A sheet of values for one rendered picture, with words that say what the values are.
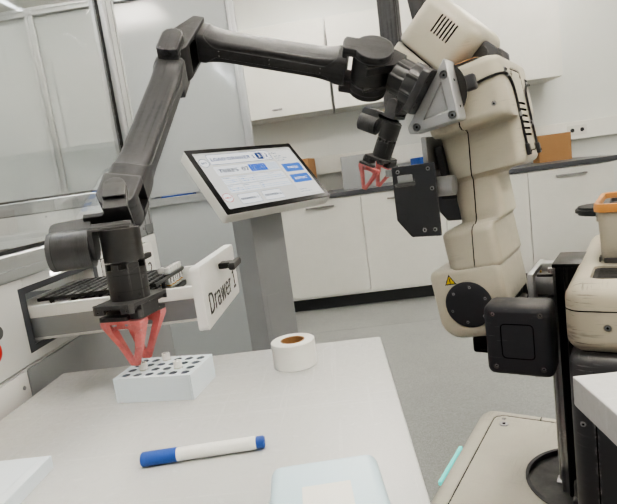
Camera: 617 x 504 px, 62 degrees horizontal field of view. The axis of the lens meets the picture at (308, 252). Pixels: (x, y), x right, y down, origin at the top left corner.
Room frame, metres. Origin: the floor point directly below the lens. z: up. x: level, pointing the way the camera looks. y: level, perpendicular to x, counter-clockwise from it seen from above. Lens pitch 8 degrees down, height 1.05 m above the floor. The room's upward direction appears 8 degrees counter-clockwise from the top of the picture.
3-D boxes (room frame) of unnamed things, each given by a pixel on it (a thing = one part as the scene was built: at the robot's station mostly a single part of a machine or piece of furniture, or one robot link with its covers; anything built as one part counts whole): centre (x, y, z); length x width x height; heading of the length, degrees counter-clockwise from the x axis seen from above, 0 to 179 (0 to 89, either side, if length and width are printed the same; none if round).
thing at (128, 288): (0.75, 0.27, 0.93); 0.10 x 0.07 x 0.07; 166
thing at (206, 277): (0.99, 0.18, 0.87); 0.29 x 0.02 x 0.11; 176
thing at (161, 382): (0.76, 0.24, 0.78); 0.12 x 0.08 x 0.04; 78
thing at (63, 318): (1.00, 0.39, 0.86); 0.40 x 0.26 x 0.06; 86
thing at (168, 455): (0.54, 0.15, 0.77); 0.14 x 0.02 x 0.02; 91
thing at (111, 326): (0.75, 0.27, 0.86); 0.07 x 0.07 x 0.09; 76
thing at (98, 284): (1.00, 0.38, 0.87); 0.22 x 0.18 x 0.06; 86
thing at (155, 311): (0.75, 0.27, 0.86); 0.07 x 0.07 x 0.09; 76
